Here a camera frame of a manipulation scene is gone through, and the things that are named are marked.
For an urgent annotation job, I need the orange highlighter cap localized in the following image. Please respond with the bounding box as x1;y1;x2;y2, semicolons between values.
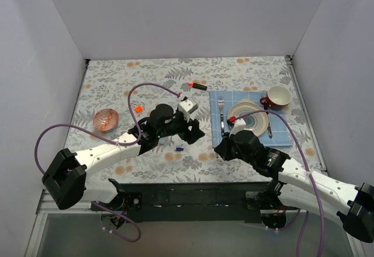
135;106;143;113

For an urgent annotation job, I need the orange black highlighter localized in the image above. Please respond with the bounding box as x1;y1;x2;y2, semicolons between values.
188;82;207;91

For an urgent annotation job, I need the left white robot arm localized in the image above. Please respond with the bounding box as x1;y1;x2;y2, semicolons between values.
41;99;204;210

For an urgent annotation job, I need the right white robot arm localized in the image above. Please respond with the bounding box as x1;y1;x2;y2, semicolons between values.
214;130;373;243

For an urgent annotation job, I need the beige ceramic plate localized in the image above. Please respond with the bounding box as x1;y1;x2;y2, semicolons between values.
227;99;268;136

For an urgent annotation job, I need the blue checkered cloth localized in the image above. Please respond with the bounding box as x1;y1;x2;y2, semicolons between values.
209;91;293;148

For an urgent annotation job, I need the silver fork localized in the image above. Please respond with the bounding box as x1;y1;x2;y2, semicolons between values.
217;96;225;137

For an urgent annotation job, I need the orange patterned bowl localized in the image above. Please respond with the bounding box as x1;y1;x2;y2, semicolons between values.
93;109;119;133

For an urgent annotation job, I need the red white cup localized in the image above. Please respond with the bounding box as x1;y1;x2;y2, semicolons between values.
259;85;292;110

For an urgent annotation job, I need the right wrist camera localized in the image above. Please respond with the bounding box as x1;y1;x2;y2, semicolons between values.
227;116;247;135

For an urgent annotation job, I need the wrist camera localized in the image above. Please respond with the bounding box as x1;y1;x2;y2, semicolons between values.
177;99;198;122
227;116;247;135

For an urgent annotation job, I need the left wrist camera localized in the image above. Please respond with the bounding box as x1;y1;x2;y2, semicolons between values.
177;99;198;122

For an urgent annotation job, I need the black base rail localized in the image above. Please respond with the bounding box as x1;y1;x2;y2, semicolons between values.
105;182;291;228

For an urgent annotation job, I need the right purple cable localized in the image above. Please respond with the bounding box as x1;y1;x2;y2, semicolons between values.
233;109;325;257

